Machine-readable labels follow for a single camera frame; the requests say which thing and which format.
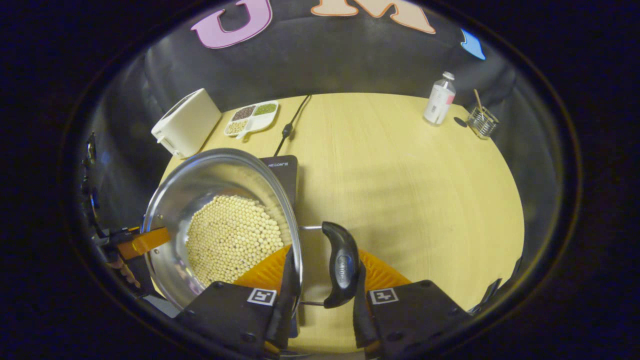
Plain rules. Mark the black round table grommet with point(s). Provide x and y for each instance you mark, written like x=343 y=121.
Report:
x=460 y=121

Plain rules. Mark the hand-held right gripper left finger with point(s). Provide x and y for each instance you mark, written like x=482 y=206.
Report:
x=289 y=300

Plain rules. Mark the clear bottle with white label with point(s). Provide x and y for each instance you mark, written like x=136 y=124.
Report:
x=439 y=102

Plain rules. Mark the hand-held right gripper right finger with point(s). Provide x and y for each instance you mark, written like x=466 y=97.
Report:
x=400 y=320

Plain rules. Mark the pile of yellow soybeans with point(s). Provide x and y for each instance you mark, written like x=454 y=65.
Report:
x=232 y=240

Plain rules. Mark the black backdrop cloth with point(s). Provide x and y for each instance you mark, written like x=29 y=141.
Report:
x=320 y=60

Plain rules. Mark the white toaster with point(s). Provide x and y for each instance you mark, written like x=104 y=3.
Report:
x=187 y=122

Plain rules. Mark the white divided dish of beans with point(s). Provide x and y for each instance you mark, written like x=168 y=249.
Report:
x=252 y=119

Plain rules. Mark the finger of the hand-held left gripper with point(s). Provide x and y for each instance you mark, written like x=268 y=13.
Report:
x=145 y=241

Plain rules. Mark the black induction cooktop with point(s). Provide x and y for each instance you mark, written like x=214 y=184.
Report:
x=285 y=175

